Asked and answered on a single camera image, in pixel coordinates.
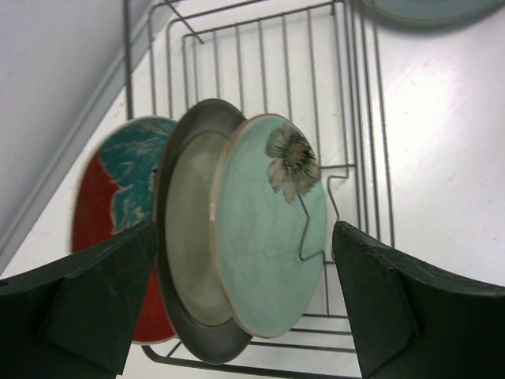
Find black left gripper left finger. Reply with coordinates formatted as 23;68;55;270
1;222;157;378

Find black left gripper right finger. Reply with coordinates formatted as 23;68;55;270
332;221;504;378

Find red and teal plate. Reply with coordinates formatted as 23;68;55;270
70;115;178;345

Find green plate with flower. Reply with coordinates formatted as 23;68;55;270
210;113;327;339

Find beige plate with grey rim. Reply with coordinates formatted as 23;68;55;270
153;99;251;365

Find blue-grey beaded rim plate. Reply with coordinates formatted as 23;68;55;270
363;0;504;27

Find grey wire dish rack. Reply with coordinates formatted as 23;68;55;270
122;1;395;378

